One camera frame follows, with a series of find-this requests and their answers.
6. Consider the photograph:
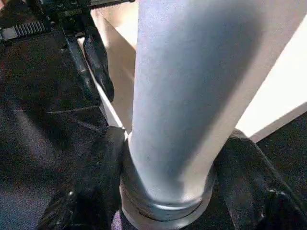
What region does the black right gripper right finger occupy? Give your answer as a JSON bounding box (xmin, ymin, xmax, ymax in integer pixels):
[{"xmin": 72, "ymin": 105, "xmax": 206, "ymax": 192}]
[{"xmin": 211, "ymin": 130, "xmax": 307, "ymax": 230}]

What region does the white plastic table leg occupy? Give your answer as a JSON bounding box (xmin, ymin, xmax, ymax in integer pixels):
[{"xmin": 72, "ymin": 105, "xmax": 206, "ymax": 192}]
[{"xmin": 118, "ymin": 0, "xmax": 267, "ymax": 230}]

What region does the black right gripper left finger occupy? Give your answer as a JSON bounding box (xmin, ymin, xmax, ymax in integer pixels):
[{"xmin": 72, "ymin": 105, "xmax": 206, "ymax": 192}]
[{"xmin": 35, "ymin": 126, "xmax": 128, "ymax": 230}]

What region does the black work mat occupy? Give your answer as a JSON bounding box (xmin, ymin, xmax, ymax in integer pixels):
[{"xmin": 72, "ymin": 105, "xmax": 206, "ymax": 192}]
[{"xmin": 0, "ymin": 0, "xmax": 307, "ymax": 230}]

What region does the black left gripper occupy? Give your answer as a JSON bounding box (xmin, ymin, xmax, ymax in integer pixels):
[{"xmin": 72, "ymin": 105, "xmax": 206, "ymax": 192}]
[{"xmin": 0, "ymin": 0, "xmax": 135, "ymax": 106}]

